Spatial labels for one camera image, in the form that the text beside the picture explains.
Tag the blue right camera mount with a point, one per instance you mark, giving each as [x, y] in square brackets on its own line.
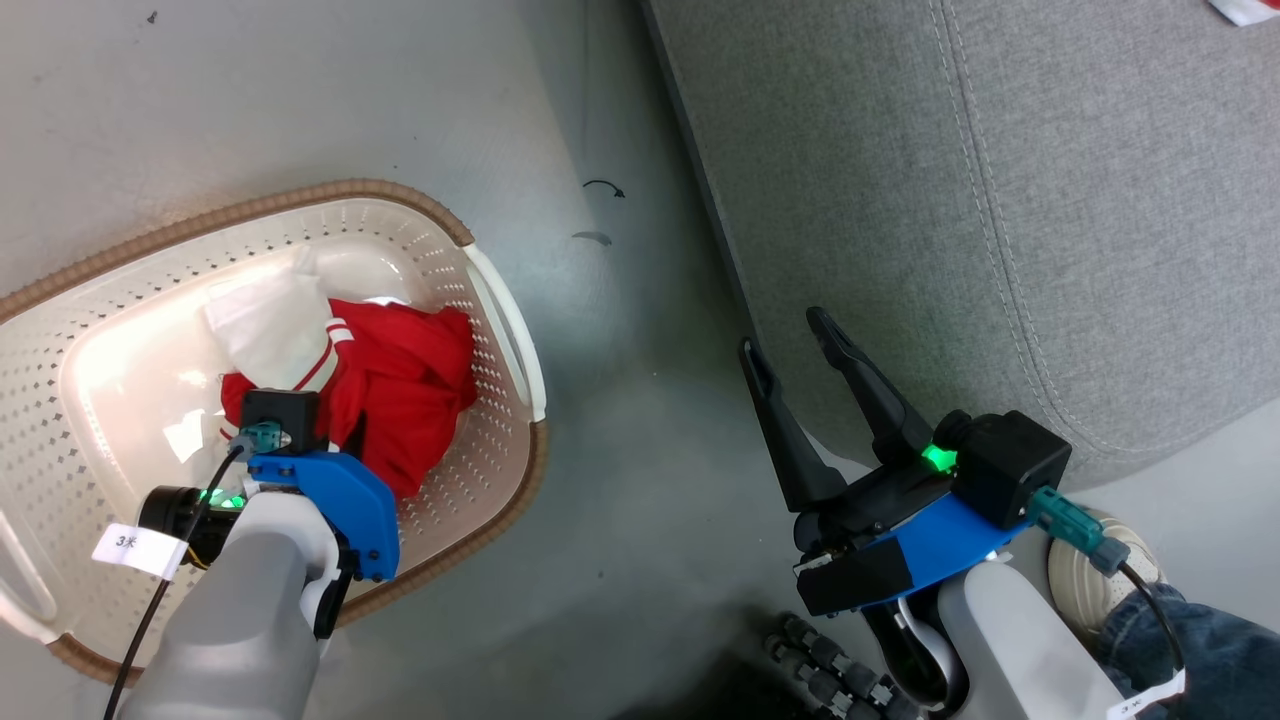
[950, 540]

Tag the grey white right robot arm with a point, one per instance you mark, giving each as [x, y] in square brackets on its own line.
[1020, 650]

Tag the grey fabric sofa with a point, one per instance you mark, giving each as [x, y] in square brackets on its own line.
[1000, 200]

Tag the blue jeans leg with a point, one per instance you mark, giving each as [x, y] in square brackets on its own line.
[1230, 650]

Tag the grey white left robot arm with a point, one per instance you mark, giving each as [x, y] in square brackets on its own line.
[240, 620]

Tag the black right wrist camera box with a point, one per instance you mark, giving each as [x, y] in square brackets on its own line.
[1010, 465]

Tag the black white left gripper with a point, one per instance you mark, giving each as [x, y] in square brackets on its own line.
[175, 515]

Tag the teal camera connector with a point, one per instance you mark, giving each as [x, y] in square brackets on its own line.
[1075, 525]
[262, 438]

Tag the blue left camera mount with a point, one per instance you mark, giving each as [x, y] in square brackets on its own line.
[345, 500]

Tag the beige shoe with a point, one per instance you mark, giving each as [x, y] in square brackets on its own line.
[1075, 592]

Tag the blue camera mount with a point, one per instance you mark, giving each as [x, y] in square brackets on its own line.
[345, 500]
[950, 540]

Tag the red and white garment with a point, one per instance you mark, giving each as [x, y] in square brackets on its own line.
[410, 390]

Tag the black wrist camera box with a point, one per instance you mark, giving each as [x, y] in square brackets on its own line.
[280, 415]
[1010, 465]

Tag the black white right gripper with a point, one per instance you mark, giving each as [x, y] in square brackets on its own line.
[850, 580]

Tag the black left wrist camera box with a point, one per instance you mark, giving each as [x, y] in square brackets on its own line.
[280, 415]

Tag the white red cloth item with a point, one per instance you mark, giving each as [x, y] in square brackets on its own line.
[1248, 10]

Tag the white laundry basket brown rim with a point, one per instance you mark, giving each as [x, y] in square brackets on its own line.
[130, 330]

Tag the teal left camera connector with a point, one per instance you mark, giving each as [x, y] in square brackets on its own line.
[262, 438]

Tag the teal right camera connector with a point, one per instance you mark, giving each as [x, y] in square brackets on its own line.
[1075, 525]

